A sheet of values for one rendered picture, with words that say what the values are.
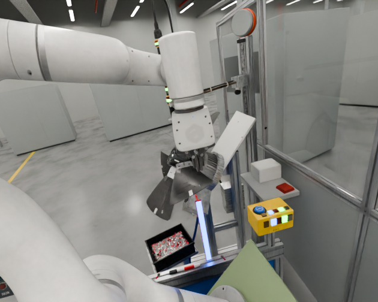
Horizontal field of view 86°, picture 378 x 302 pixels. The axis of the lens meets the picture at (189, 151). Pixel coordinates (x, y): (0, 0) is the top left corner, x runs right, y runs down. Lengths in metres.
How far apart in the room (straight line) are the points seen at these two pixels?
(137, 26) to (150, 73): 13.26
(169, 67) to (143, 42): 13.23
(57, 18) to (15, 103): 6.41
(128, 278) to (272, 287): 0.35
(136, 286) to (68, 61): 0.48
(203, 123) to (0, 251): 0.43
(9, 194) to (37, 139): 7.89
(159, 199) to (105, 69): 0.93
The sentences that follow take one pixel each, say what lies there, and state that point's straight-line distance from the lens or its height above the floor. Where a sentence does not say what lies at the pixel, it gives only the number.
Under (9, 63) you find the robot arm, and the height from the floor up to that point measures 1.73.
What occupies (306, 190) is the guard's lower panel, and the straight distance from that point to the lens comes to 1.46.
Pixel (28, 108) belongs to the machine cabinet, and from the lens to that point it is 8.17.
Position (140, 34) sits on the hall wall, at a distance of 13.75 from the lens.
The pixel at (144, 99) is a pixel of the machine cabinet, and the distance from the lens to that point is 6.60.
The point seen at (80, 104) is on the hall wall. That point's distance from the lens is 13.11.
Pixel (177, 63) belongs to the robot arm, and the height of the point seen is 1.69.
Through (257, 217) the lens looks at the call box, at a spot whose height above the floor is 1.07.
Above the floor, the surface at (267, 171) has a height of 0.94.
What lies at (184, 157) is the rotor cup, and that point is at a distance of 1.15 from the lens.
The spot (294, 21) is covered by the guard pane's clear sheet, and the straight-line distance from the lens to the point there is 1.36.
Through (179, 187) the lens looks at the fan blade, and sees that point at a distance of 0.99.
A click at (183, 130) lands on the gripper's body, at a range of 0.49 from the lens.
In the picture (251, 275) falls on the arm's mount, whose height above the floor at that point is 1.12.
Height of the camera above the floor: 1.68
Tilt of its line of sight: 22 degrees down
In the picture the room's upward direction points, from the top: 10 degrees counter-clockwise
